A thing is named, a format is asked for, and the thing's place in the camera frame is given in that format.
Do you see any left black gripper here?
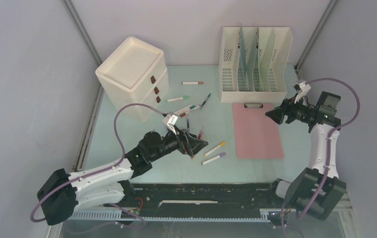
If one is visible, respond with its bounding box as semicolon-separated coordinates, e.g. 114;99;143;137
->
149;125;208;162

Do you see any pink clipboard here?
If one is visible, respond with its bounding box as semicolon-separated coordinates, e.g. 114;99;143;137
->
232;103;284;160

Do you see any green clipboard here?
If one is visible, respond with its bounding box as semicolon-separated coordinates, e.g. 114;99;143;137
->
258;27;275;92

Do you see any blue clipboard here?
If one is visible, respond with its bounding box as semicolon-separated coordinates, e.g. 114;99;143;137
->
238;25;249;92

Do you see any cream three-drawer cabinet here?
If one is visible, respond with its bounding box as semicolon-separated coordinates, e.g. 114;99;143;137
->
95;37;169;122

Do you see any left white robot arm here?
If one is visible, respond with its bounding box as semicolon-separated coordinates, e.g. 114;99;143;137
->
37;130;209;226

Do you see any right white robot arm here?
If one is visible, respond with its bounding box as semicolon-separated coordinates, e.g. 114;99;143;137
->
265;92;346;221

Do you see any red pen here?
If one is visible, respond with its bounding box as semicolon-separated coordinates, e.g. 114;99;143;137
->
187;127;204;160

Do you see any white marker maroon cap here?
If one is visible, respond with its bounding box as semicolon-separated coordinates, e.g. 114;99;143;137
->
179;105;200;118

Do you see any white marker yellow cap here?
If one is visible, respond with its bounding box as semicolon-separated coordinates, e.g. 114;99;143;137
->
204;141;226;157

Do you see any white marker purple cap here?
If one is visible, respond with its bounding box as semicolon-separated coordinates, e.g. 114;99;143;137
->
201;152;226;166

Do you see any white marker teal cap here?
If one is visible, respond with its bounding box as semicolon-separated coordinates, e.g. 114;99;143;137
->
174;104;195;115

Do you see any white marker green cap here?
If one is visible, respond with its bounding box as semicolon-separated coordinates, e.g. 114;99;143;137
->
166;96;189;103

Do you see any black teal pen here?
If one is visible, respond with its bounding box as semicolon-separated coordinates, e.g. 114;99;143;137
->
200;93;211;109

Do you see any white marker brown cap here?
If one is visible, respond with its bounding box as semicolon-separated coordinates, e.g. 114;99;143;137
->
181;81;204;85

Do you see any cream file organizer rack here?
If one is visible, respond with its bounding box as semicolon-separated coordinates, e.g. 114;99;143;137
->
218;26;293;103

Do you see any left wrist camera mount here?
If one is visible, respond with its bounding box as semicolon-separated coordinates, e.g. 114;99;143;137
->
162;112;178;135

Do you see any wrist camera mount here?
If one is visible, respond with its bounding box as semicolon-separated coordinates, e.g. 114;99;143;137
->
293;80;311;103
162;112;178;135

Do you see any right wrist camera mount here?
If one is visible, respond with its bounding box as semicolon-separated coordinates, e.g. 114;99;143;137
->
293;80;311;103

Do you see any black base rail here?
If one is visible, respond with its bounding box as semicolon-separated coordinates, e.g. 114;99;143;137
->
76;178;294;227

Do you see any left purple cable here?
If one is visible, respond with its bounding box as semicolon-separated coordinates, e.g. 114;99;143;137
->
30;103;169;223

